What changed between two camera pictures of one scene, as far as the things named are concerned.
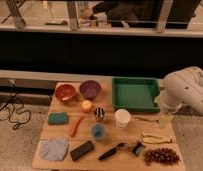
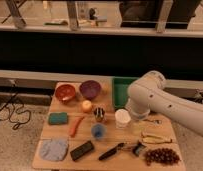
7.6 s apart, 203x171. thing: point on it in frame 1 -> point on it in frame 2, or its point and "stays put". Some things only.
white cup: (122, 117) stays put
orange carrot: (75, 124) stays put
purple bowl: (90, 89) stays put
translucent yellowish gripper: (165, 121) -> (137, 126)
